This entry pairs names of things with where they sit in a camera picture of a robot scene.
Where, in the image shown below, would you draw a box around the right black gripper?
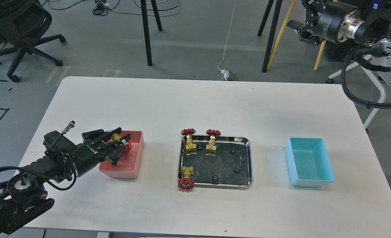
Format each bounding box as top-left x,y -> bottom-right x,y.
286,0 -> 363,46

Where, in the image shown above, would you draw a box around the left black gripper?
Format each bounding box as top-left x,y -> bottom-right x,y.
68,127 -> 125,177

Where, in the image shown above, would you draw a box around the brass valve red wheel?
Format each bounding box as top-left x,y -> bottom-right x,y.
110,134 -> 132,154

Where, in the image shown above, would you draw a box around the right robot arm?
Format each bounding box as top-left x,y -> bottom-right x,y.
287,0 -> 391,109

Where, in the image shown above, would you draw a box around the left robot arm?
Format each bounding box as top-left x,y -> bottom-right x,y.
0,121 -> 131,234

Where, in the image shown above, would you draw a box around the pink plastic box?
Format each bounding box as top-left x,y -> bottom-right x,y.
98,131 -> 144,179

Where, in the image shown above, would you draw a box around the brass valve back left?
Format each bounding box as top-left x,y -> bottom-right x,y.
181,128 -> 197,155

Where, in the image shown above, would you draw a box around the brass valve front left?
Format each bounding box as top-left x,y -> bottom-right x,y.
178,166 -> 195,191

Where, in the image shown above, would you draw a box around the brass valve back right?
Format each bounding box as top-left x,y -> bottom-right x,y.
206,129 -> 221,155

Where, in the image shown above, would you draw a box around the blue plastic box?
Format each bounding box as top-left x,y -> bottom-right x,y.
285,137 -> 335,188

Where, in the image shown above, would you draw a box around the wooden easel legs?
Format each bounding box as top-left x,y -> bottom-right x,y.
266,0 -> 327,71

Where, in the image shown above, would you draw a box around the black tripod legs right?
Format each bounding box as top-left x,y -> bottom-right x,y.
257,0 -> 283,73

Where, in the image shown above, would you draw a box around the black tripod legs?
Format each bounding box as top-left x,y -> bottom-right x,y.
139,0 -> 163,66
257,0 -> 283,73

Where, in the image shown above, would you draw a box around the white power adapter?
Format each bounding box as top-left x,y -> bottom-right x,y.
221,69 -> 236,81

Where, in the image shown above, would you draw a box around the steel metal tray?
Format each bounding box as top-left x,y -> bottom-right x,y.
178,135 -> 253,189

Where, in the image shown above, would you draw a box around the black office chair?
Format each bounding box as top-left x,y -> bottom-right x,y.
0,0 -> 66,83

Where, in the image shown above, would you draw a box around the black tripod legs left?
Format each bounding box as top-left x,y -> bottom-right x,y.
139,0 -> 163,66

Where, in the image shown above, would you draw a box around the white cable on floor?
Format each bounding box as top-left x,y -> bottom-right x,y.
217,0 -> 237,71

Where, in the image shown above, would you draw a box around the black cable bundle floor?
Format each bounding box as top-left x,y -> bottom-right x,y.
47,0 -> 180,18

